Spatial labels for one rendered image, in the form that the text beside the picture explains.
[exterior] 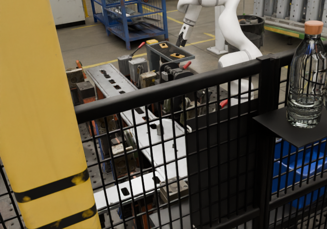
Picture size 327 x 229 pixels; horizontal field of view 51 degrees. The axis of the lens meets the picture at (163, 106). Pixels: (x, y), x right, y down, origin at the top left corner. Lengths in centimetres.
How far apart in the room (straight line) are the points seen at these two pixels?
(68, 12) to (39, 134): 790
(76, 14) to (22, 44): 795
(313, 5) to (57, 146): 556
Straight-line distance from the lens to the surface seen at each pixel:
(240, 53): 177
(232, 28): 182
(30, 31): 41
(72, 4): 831
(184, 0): 226
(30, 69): 42
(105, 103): 58
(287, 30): 572
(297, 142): 68
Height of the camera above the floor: 179
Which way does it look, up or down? 27 degrees down
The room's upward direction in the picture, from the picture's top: 5 degrees counter-clockwise
